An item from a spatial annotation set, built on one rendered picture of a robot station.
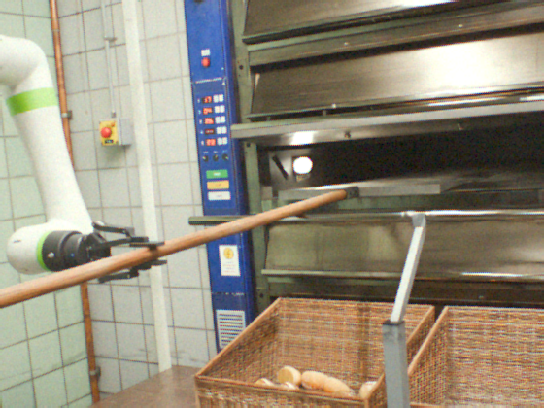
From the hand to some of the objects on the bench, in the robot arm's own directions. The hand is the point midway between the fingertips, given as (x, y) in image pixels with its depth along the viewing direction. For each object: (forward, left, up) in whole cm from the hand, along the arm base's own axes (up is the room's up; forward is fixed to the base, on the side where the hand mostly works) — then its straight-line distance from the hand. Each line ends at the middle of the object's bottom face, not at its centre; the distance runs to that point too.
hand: (149, 253), depth 145 cm
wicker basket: (-4, +72, -60) cm, 94 cm away
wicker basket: (+55, +72, -60) cm, 108 cm away
